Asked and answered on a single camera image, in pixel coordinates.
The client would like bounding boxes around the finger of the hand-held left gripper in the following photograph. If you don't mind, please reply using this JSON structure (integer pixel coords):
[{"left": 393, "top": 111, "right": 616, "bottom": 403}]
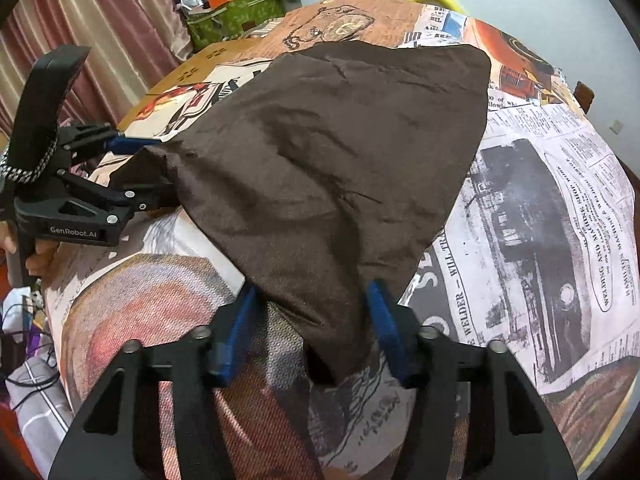
[
  {"left": 61, "top": 123, "right": 163, "bottom": 162},
  {"left": 86, "top": 179, "right": 178, "bottom": 214}
]

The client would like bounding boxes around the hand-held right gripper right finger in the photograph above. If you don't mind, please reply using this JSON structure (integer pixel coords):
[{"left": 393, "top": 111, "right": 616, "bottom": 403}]
[{"left": 364, "top": 279, "right": 582, "bottom": 480}]

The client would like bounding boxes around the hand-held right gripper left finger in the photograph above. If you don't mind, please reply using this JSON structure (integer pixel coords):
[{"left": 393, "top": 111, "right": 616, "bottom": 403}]
[{"left": 47, "top": 286, "right": 262, "bottom": 480}]

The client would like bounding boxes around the brown shirt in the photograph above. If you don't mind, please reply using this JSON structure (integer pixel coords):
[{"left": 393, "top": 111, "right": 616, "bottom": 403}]
[{"left": 107, "top": 42, "right": 493, "bottom": 386}]

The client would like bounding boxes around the person's left hand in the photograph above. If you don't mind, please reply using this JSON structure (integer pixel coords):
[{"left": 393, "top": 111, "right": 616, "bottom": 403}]
[{"left": 0, "top": 224, "right": 57, "bottom": 275}]

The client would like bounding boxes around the striped red curtain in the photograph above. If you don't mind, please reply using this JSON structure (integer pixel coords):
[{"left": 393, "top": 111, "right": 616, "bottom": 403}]
[{"left": 0, "top": 0, "right": 193, "bottom": 136}]

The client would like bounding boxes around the green patterned bag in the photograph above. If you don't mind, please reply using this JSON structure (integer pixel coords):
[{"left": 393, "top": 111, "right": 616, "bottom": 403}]
[{"left": 186, "top": 0, "right": 286, "bottom": 53}]

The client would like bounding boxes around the grey checked cloth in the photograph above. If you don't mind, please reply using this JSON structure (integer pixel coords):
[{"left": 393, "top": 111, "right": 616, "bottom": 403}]
[{"left": 5, "top": 355, "right": 76, "bottom": 453}]

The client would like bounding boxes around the thin black cable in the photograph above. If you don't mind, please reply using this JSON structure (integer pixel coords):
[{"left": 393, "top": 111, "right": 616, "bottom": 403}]
[{"left": 0, "top": 330, "right": 63, "bottom": 411}]

